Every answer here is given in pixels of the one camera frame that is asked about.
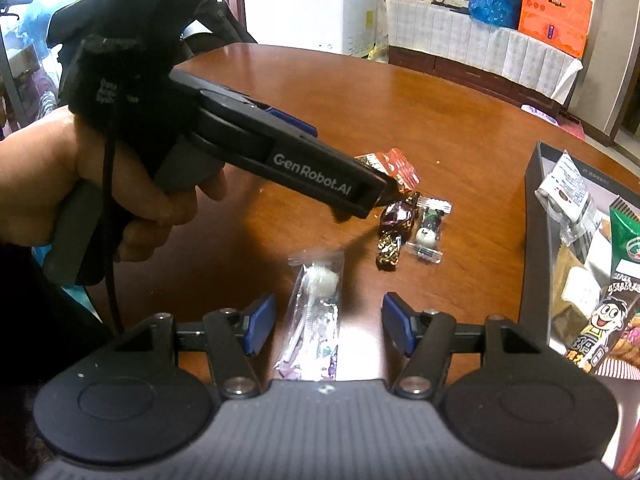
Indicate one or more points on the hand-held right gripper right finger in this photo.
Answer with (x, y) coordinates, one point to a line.
(396, 322)

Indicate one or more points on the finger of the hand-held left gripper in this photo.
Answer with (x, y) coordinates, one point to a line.
(290, 122)
(387, 191)

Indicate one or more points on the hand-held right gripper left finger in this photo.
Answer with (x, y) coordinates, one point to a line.
(261, 322)

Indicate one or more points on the red snack packet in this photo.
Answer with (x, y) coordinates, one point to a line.
(400, 165)

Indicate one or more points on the clear lollipop packet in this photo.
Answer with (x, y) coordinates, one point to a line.
(315, 320)

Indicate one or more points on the grey cardboard box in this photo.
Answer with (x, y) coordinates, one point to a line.
(532, 260)

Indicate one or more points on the white snack packet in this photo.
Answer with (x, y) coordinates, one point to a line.
(567, 187)

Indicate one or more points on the gold packet with white label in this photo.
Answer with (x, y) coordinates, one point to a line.
(582, 285)

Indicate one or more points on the tan peanut snack packet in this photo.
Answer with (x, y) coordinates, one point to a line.
(632, 332)

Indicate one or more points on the green snack packet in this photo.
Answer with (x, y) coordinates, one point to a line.
(627, 232)

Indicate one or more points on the person's left hand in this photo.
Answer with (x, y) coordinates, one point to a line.
(40, 175)

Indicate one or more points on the purple wrapped candy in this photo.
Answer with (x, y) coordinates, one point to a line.
(395, 230)

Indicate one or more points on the clear packet with white candy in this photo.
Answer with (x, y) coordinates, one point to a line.
(427, 235)

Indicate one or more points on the yellow plastic bag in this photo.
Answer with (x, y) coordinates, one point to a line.
(376, 51)

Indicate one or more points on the black backpack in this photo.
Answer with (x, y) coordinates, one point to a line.
(220, 25)

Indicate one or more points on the white chest freezer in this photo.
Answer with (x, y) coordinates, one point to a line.
(320, 5)

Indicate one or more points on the cloth-covered TV cabinet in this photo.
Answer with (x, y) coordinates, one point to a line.
(475, 35)

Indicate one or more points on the pink plastic bag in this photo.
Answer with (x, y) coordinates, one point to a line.
(572, 129)

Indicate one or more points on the cartoon print snack packet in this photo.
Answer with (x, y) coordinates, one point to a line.
(607, 320)

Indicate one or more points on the cluttered metal shelf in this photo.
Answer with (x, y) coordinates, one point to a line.
(22, 60)

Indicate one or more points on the orange gift bag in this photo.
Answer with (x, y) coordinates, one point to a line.
(552, 17)

